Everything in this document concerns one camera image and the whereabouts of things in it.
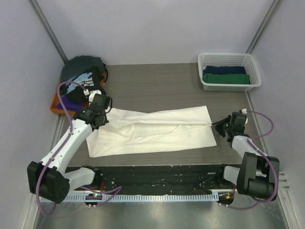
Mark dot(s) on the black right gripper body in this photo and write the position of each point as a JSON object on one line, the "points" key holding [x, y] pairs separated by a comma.
{"points": [[224, 126]]}

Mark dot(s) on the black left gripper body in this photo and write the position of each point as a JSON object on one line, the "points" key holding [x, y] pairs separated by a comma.
{"points": [[104, 120]]}

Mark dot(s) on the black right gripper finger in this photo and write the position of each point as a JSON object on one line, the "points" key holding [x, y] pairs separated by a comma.
{"points": [[222, 130], [222, 123]]}

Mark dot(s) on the white t shirt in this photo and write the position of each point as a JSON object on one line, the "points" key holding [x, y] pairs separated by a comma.
{"points": [[131, 132]]}

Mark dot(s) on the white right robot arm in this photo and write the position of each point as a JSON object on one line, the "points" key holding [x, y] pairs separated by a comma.
{"points": [[258, 174]]}

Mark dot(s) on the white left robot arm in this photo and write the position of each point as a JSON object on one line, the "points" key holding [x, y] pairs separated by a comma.
{"points": [[48, 178]]}

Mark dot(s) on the black printed t shirt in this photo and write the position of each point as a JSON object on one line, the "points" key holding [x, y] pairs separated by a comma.
{"points": [[92, 79]]}

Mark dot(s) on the purple t shirt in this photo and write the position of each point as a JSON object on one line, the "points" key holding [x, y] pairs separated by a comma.
{"points": [[70, 105]]}

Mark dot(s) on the dark teal t shirt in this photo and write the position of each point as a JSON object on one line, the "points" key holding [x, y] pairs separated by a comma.
{"points": [[80, 64]]}

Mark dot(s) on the orange wooden tray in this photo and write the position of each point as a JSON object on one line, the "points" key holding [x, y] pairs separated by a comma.
{"points": [[56, 101]]}

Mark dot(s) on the rolled green t shirt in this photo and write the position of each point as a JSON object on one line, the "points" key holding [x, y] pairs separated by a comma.
{"points": [[226, 78]]}

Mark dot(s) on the white plastic basket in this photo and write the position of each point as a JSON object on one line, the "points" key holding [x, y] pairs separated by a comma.
{"points": [[229, 59]]}

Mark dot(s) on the rolled navy t shirt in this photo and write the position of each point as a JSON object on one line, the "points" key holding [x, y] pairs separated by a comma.
{"points": [[224, 70]]}

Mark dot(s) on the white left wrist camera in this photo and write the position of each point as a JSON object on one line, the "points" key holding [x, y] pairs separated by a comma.
{"points": [[91, 94]]}

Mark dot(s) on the white slotted cable duct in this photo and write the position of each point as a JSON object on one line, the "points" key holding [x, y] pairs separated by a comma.
{"points": [[85, 197]]}

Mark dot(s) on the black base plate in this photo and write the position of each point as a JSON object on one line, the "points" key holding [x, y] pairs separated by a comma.
{"points": [[162, 180]]}

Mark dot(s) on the left aluminium frame post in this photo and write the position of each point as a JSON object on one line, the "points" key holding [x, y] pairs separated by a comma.
{"points": [[47, 27]]}

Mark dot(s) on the aluminium frame post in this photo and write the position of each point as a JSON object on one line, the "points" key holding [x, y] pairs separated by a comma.
{"points": [[47, 27], [272, 10]]}

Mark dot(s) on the right aluminium frame post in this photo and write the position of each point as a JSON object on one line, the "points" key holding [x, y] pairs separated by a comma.
{"points": [[272, 10]]}

